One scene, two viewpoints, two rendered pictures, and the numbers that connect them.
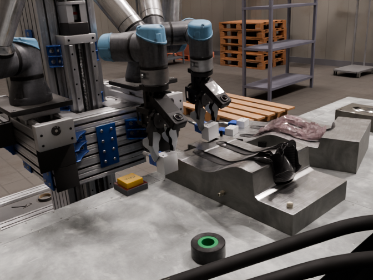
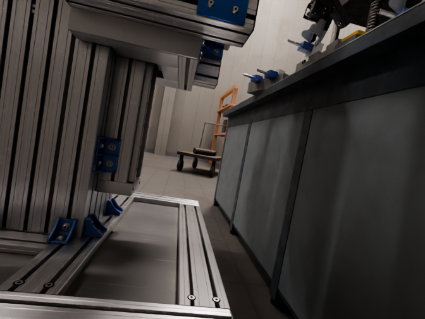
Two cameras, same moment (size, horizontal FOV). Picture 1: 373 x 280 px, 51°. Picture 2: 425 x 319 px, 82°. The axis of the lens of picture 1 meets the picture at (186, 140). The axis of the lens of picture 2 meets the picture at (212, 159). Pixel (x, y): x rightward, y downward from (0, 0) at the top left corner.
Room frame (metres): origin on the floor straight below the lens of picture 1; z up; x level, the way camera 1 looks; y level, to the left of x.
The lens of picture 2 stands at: (1.08, 0.90, 0.50)
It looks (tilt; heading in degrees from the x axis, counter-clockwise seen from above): 3 degrees down; 301
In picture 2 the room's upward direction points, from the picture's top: 10 degrees clockwise
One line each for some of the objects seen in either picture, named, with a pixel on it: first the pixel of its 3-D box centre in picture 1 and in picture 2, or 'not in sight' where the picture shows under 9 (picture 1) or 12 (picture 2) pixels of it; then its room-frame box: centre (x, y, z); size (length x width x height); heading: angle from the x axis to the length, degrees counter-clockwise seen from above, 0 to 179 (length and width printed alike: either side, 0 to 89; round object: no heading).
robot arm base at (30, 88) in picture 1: (29, 87); not in sight; (1.43, 0.56, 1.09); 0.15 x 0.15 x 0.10
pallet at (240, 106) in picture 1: (232, 109); not in sight; (4.69, -0.59, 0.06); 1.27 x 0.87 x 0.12; 35
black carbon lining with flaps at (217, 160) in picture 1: (246, 150); not in sight; (1.11, -0.18, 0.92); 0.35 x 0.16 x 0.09; 40
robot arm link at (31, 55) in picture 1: (21, 55); not in sight; (1.42, 0.57, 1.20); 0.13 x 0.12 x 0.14; 154
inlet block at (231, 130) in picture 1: (220, 131); (269, 74); (1.49, -0.14, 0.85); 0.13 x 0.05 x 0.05; 57
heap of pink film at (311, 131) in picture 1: (291, 125); not in sight; (1.39, -0.39, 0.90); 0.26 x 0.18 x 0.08; 57
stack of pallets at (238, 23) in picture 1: (252, 43); not in sight; (8.37, -1.49, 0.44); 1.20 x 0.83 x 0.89; 39
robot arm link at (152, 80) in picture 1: (154, 76); not in sight; (1.04, 0.08, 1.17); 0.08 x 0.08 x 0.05
